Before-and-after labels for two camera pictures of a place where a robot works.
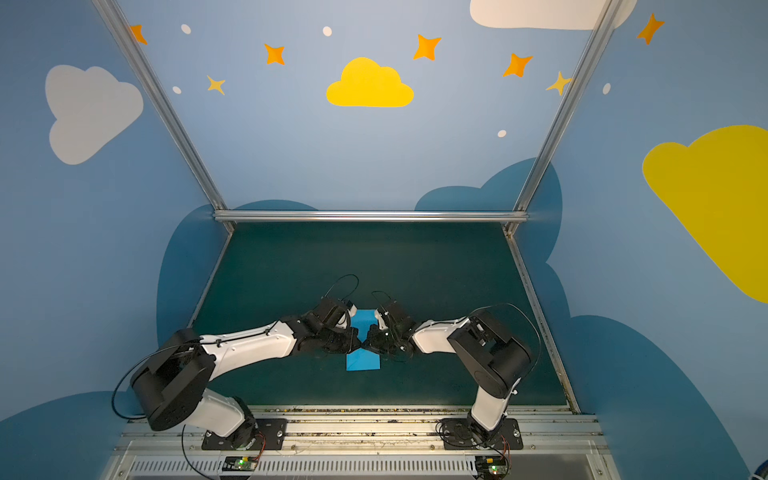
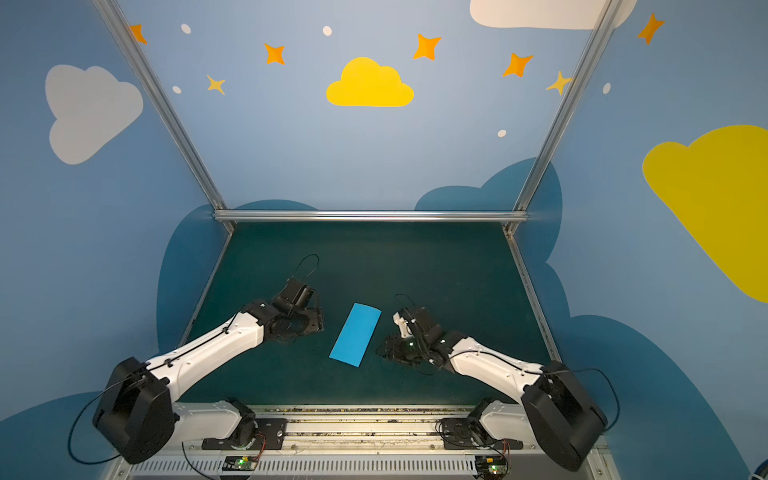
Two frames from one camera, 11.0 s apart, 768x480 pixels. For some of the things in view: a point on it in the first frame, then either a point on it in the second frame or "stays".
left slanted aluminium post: x=164 y=104 stays
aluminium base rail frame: x=372 y=442 stays
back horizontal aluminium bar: x=370 y=215 stays
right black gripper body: x=385 y=339 → x=395 y=346
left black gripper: x=339 y=339 → x=306 y=322
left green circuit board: x=239 y=463 stays
